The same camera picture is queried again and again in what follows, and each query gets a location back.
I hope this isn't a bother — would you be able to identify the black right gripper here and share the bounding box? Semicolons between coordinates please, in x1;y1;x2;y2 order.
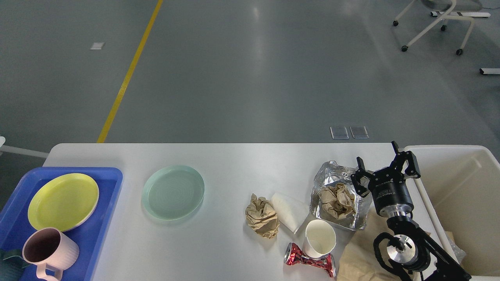
350;141;421;217

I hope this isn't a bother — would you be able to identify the mint green plate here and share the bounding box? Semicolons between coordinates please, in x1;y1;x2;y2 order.
141;165;205;222

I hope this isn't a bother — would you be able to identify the dark teal mug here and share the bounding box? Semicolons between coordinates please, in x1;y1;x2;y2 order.
0;249;30;281

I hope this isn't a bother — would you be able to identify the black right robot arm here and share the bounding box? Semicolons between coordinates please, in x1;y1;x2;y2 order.
350;141;471;281

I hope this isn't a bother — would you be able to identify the brown paper in foil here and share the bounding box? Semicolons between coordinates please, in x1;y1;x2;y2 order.
320;183;357;219

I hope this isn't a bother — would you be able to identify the silver foil container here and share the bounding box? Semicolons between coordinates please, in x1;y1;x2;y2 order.
310;161;373;231

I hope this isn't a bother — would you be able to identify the beige plastic bin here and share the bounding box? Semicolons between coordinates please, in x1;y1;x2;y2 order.
405;145;500;281

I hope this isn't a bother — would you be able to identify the brown paper bag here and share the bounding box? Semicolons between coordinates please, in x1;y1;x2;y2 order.
337;207;400;281

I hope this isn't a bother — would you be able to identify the white crushed paper cup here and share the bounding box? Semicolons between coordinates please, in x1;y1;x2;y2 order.
270;192;309;234

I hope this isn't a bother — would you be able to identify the clear plastic wrap in bin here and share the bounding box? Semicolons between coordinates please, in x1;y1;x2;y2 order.
445;231;466;264

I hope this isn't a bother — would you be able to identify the crushed red can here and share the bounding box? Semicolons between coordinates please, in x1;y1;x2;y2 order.
283;242;336;280

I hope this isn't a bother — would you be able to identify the crumpled brown paper ball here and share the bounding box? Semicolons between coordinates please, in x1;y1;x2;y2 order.
245;194;280;239

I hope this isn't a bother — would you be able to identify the white table leg bar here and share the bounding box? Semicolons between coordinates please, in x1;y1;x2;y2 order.
479;68;500;75

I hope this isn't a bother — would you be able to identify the white rolling chair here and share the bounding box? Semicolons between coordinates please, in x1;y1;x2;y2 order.
401;0;483;56

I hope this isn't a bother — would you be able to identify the yellow plate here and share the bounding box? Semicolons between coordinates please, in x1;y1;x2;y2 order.
27;173;100;232

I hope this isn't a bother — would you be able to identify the pink ribbed mug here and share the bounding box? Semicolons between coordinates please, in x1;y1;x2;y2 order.
22;228;80;281

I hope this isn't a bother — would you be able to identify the blue plastic tray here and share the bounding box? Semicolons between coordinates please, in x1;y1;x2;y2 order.
0;167;123;281

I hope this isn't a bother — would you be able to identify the white chair base leg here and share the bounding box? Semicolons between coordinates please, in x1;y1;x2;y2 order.
0;136;49;159

